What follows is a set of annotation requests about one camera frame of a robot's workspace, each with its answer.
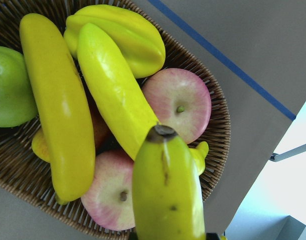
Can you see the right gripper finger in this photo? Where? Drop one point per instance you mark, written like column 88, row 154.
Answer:
column 215, row 236

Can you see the yellow green banana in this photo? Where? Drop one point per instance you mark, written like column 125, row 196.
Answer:
column 166, row 190
column 117, row 94

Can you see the yellow green banana in basket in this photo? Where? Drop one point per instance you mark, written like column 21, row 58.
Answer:
column 117, row 94

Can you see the woven wicker basket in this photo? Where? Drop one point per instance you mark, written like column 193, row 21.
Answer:
column 26, row 176

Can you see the pink apple lower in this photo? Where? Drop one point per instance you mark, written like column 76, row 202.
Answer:
column 109, row 199

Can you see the pink apple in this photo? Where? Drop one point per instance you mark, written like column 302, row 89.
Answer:
column 109, row 199
column 181, row 100

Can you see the pink apple upper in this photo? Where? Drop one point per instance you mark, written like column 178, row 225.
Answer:
column 181, row 100

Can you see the small yellow fruit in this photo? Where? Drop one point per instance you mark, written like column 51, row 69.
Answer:
column 39, row 146

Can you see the yellow starfruit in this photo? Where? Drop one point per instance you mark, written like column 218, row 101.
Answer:
column 137, row 38

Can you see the green apple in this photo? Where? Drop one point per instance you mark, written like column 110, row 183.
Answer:
column 17, row 104

